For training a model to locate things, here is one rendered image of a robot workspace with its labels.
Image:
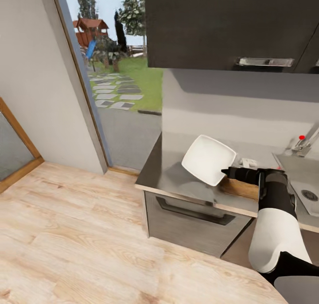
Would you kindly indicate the fixed window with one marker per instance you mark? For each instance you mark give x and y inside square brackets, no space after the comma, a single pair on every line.
[107,39]

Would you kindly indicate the bowl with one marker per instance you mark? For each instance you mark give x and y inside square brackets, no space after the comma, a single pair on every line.
[206,157]

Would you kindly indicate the drop in sink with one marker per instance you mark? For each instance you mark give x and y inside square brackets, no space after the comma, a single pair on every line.
[303,174]

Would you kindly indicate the dishwasher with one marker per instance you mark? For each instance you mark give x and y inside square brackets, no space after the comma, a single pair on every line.
[199,227]

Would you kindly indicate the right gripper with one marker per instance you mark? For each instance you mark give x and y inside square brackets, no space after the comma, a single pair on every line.
[237,173]

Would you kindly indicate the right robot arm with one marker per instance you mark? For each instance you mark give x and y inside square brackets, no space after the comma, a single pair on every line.
[277,250]

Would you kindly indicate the cutting board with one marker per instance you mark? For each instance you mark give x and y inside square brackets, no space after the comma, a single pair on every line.
[239,188]

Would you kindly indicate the door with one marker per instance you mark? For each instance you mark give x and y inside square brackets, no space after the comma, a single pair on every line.
[18,155]

